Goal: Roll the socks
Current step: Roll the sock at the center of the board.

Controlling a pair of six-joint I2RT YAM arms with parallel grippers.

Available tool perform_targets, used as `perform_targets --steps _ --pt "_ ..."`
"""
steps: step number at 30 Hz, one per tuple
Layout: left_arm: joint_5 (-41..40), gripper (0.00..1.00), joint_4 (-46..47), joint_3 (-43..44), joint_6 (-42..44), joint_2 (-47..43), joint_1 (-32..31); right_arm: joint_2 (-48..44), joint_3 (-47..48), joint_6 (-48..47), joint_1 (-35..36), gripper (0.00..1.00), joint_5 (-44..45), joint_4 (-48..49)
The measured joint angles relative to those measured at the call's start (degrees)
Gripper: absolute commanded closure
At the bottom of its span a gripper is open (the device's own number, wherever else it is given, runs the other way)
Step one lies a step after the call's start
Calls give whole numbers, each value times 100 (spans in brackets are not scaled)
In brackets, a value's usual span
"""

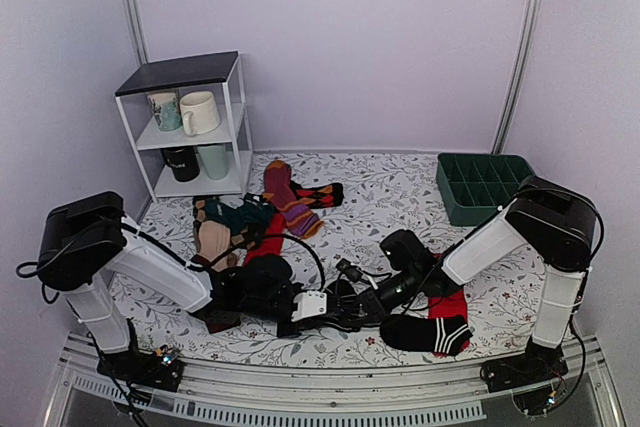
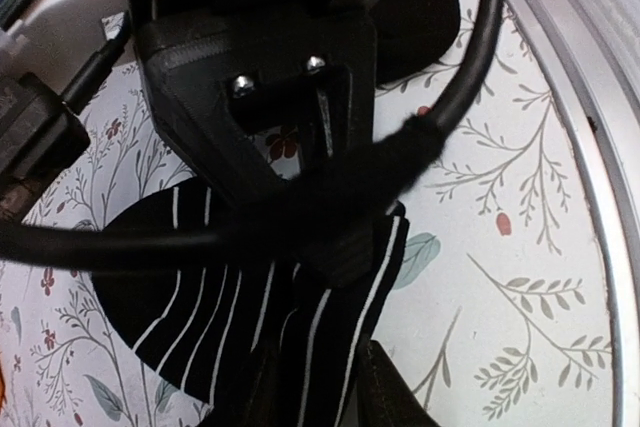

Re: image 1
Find black white striped sock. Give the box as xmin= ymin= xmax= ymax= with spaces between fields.
xmin=320 ymin=279 xmax=380 ymax=333

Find cream ceramic mug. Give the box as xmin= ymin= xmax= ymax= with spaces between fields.
xmin=180 ymin=91 xmax=220 ymax=137

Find floral white table mat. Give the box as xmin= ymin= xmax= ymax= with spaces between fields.
xmin=110 ymin=153 xmax=545 ymax=368

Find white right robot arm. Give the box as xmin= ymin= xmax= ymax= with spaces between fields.
xmin=356 ymin=176 xmax=604 ymax=383

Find teal patterned mug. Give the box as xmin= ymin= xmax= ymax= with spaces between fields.
xmin=147 ymin=90 xmax=182 ymax=132

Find beige maroon striped sock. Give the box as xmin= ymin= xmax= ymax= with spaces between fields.
xmin=191 ymin=221 xmax=241 ymax=334

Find pale green mug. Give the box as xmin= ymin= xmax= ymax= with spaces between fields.
xmin=197 ymin=144 xmax=229 ymax=181

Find maroon purple striped sock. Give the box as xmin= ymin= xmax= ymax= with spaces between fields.
xmin=263 ymin=159 xmax=323 ymax=239

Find white shelf black top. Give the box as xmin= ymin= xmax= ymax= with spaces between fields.
xmin=115 ymin=51 xmax=253 ymax=201

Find black orange argyle sock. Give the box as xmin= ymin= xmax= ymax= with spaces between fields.
xmin=289 ymin=181 xmax=344 ymax=209

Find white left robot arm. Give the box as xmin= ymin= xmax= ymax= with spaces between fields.
xmin=35 ymin=191 xmax=329 ymax=381

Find black sock white stripes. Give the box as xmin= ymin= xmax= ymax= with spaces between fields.
xmin=379 ymin=315 xmax=472 ymax=356

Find aluminium front rail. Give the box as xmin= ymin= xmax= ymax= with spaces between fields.
xmin=42 ymin=331 xmax=626 ymax=427

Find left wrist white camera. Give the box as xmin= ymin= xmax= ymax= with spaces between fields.
xmin=291 ymin=291 xmax=328 ymax=322

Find right metal corner post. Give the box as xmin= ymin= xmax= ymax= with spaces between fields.
xmin=491 ymin=0 xmax=542 ymax=154

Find green divided organizer tray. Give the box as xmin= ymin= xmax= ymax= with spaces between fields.
xmin=436 ymin=153 xmax=535 ymax=227

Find dark teal sock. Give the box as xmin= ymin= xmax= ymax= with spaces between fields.
xmin=204 ymin=193 xmax=275 ymax=236

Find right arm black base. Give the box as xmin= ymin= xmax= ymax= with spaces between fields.
xmin=480 ymin=341 xmax=568 ymax=416

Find long red sock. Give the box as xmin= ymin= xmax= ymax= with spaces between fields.
xmin=243 ymin=213 xmax=285 ymax=266

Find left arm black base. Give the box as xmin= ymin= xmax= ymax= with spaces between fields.
xmin=97 ymin=320 xmax=185 ymax=392

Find black mug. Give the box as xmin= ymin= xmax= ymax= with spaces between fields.
xmin=161 ymin=146 xmax=200 ymax=183

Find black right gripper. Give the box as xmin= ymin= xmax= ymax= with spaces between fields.
xmin=343 ymin=269 xmax=422 ymax=328

